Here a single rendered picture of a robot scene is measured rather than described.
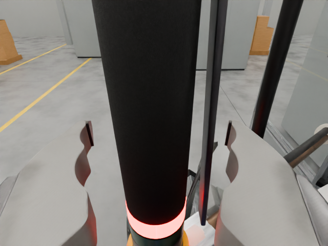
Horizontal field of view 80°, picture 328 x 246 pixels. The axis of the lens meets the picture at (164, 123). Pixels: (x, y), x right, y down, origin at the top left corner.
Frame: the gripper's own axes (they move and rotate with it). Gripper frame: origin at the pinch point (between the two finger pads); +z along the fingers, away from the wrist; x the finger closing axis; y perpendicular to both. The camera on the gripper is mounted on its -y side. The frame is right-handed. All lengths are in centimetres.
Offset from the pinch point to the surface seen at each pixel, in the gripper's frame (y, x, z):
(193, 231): 10.6, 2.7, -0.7
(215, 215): 11.0, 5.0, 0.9
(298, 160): 11.2, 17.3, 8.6
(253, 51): 152, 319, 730
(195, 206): 52, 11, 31
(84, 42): 113, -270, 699
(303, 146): 9.8, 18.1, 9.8
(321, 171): 45, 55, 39
